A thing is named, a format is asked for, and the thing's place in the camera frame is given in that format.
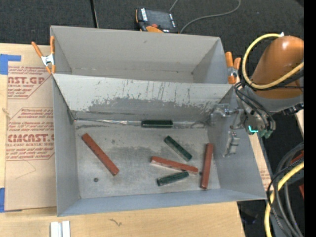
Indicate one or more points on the brown cardboard board, red print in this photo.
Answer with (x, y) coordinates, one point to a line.
(29, 171)

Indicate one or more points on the dark green flat block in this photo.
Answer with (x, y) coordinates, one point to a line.
(177, 148)
(157, 124)
(172, 178)

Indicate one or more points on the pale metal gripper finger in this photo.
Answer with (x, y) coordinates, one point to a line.
(232, 144)
(221, 112)

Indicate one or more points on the red-brown flat block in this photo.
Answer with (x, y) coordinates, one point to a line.
(207, 165)
(100, 154)
(172, 164)

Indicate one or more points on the black cylinder on white bracket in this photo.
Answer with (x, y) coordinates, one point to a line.
(293, 109)

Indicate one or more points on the grey metal bin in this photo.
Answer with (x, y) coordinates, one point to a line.
(138, 149)

